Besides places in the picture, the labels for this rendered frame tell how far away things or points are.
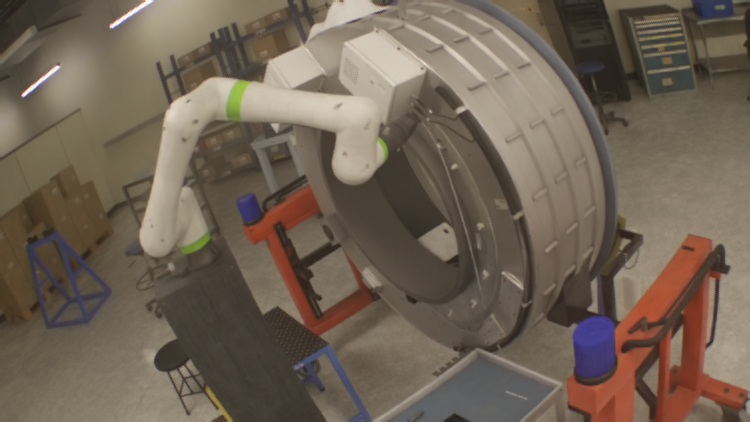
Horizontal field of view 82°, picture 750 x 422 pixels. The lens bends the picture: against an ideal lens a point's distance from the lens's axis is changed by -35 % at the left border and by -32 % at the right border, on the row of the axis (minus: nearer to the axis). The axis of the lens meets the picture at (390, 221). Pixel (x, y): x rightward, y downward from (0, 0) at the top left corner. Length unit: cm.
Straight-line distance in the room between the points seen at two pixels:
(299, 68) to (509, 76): 83
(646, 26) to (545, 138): 461
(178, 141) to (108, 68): 862
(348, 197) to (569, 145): 111
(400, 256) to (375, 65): 107
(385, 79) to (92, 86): 907
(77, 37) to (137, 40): 172
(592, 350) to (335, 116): 83
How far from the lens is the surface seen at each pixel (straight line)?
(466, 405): 195
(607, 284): 197
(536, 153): 175
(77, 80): 1079
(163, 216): 163
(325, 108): 147
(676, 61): 647
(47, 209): 858
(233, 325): 188
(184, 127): 145
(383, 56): 177
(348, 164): 150
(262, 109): 152
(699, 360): 219
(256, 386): 200
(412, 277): 250
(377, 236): 261
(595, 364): 139
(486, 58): 184
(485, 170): 174
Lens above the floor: 198
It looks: 23 degrees down
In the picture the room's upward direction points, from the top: 20 degrees counter-clockwise
